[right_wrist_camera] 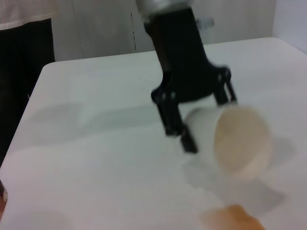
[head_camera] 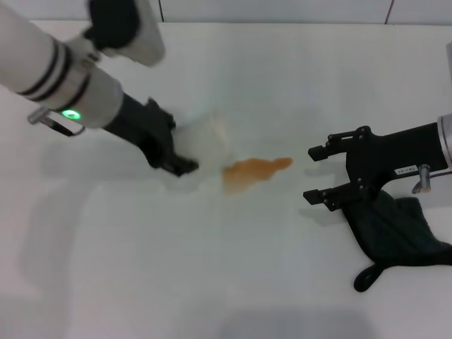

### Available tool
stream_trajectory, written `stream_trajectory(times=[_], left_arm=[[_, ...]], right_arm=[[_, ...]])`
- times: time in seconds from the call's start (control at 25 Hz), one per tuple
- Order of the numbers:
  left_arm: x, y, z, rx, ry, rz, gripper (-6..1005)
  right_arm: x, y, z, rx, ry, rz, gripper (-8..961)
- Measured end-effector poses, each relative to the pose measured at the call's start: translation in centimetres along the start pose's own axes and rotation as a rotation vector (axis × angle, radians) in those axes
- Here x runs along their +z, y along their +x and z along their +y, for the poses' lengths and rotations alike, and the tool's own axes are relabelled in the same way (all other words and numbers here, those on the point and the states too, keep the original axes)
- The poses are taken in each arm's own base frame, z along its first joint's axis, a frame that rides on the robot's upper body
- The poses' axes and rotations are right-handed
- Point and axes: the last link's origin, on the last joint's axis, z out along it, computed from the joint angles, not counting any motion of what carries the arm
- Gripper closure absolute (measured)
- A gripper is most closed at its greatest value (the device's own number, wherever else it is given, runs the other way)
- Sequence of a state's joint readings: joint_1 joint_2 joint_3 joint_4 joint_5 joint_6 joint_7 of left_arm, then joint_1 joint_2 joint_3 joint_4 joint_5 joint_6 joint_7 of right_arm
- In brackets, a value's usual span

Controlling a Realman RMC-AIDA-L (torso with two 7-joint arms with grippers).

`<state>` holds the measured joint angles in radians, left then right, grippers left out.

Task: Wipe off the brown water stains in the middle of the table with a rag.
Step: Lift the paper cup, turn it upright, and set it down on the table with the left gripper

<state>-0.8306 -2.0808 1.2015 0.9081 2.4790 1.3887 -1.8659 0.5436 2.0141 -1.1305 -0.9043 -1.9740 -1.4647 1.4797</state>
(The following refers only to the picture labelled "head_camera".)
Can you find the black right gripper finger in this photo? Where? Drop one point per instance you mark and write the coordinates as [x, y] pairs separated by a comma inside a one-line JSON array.
[[314, 196], [318, 152]]

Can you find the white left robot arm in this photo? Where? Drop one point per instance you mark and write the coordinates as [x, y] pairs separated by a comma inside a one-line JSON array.
[[28, 53]]

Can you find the dark blue rag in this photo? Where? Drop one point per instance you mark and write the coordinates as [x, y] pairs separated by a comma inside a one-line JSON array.
[[388, 229]]

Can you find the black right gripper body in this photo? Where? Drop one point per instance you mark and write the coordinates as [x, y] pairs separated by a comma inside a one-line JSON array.
[[381, 159]]

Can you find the white paper cup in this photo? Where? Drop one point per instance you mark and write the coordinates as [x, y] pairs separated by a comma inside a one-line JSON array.
[[208, 141]]

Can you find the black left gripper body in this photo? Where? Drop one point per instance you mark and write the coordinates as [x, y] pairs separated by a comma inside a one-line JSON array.
[[141, 123]]

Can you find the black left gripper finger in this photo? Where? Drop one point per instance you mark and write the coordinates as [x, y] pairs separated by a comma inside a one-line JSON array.
[[176, 165], [171, 121]]

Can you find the brown water stain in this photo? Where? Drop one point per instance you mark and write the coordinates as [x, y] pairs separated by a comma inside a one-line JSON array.
[[247, 173]]

